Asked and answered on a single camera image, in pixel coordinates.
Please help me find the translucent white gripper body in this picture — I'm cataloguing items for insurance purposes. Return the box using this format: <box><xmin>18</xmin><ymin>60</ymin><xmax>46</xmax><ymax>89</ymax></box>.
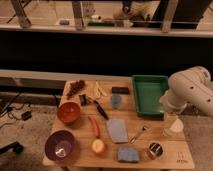
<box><xmin>163</xmin><ymin>113</ymin><xmax>184</xmax><ymax>137</ymax></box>

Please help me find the grey-blue towel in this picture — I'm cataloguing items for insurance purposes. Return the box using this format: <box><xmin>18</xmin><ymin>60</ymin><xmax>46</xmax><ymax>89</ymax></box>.
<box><xmin>106</xmin><ymin>118</ymin><xmax>128</xmax><ymax>143</ymax></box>

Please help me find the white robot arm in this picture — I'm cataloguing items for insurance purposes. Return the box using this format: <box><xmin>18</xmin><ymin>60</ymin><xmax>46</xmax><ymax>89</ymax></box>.
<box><xmin>159</xmin><ymin>66</ymin><xmax>213</xmax><ymax>137</ymax></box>

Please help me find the red bowl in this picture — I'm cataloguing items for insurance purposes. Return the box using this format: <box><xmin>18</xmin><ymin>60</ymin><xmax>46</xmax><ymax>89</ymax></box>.
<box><xmin>57</xmin><ymin>102</ymin><xmax>81</xmax><ymax>125</ymax></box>

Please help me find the purple bowl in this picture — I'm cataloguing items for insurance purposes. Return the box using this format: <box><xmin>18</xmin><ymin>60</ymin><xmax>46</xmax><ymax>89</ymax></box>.
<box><xmin>44</xmin><ymin>130</ymin><xmax>77</xmax><ymax>162</ymax></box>

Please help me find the metal cup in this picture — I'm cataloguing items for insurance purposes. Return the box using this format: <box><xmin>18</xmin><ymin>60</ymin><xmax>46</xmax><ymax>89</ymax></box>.
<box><xmin>148</xmin><ymin>143</ymin><xmax>163</xmax><ymax>160</ymax></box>

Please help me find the metal spoon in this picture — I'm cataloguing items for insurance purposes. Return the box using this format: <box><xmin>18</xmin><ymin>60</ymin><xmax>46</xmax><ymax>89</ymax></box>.
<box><xmin>130</xmin><ymin>125</ymin><xmax>149</xmax><ymax>144</ymax></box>

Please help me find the green plastic tray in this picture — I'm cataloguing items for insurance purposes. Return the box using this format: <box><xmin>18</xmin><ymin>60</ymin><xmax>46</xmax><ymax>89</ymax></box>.
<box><xmin>132</xmin><ymin>75</ymin><xmax>168</xmax><ymax>118</ymax></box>

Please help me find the blue sponge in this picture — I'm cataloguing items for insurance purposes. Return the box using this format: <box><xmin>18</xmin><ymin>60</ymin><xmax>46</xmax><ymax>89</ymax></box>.
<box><xmin>117</xmin><ymin>147</ymin><xmax>140</xmax><ymax>163</ymax></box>

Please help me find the black rectangular block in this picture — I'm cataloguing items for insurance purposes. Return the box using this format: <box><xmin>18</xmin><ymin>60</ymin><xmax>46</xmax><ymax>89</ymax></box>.
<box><xmin>112</xmin><ymin>87</ymin><xmax>130</xmax><ymax>94</ymax></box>

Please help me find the orange carrot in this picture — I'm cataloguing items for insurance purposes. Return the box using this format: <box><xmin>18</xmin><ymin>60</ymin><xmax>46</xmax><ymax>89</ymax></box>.
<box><xmin>88</xmin><ymin>116</ymin><xmax>100</xmax><ymax>138</ymax></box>

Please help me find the small black clip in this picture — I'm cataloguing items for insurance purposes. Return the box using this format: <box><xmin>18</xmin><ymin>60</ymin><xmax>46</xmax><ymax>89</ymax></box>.
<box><xmin>79</xmin><ymin>94</ymin><xmax>88</xmax><ymax>106</ymax></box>

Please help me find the bunch of dark grapes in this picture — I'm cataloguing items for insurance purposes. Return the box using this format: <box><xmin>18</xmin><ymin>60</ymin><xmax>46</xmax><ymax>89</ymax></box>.
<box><xmin>67</xmin><ymin>80</ymin><xmax>86</xmax><ymax>98</ymax></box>

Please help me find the person in background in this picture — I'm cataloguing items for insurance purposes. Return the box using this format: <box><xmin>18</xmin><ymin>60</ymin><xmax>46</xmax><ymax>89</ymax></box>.
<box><xmin>113</xmin><ymin>0</ymin><xmax>159</xmax><ymax>27</ymax></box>

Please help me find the black chair base leg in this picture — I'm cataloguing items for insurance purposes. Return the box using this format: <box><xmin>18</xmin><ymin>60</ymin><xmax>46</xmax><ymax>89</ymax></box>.
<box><xmin>0</xmin><ymin>142</ymin><xmax>24</xmax><ymax>155</ymax></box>

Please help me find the black handled knife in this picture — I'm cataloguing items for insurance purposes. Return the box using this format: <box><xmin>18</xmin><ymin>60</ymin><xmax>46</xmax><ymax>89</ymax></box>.
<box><xmin>89</xmin><ymin>97</ymin><xmax>109</xmax><ymax>120</ymax></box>

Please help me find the black power adapter with cable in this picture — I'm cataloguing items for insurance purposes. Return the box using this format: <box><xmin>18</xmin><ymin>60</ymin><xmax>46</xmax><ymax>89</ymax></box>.
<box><xmin>0</xmin><ymin>101</ymin><xmax>34</xmax><ymax>129</ymax></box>

